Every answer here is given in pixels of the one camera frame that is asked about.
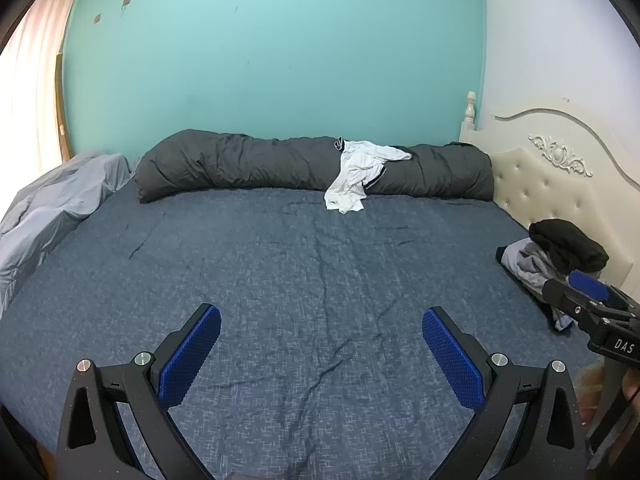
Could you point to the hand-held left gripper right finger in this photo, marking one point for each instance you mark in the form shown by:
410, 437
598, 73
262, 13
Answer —
450, 355

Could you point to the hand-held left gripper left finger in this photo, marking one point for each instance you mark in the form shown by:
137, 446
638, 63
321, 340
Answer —
192, 355

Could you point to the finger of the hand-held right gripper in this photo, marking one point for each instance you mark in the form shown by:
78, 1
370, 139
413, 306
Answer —
590, 286
567, 300

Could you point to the white polo shirt black trim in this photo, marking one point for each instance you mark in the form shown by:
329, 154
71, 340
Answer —
352, 175

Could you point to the person's right hand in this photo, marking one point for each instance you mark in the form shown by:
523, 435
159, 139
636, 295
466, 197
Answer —
633, 389

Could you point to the black garment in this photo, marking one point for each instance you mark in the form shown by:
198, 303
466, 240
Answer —
567, 245

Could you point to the pale shirt black trim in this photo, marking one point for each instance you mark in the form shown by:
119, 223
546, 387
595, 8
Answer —
512, 257

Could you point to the cream tufted headboard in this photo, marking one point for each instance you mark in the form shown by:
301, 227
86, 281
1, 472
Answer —
560, 190

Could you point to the blue patterned bed sheet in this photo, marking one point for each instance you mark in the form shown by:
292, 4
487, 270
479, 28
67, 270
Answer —
300, 270

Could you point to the dark grey rolled duvet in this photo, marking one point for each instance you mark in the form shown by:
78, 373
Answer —
240, 165

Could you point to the light grey blanket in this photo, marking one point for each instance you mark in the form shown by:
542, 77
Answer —
55, 200

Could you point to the pink curtain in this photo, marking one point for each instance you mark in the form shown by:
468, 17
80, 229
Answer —
30, 85

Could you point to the wooden window frame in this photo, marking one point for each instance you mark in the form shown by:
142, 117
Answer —
62, 110

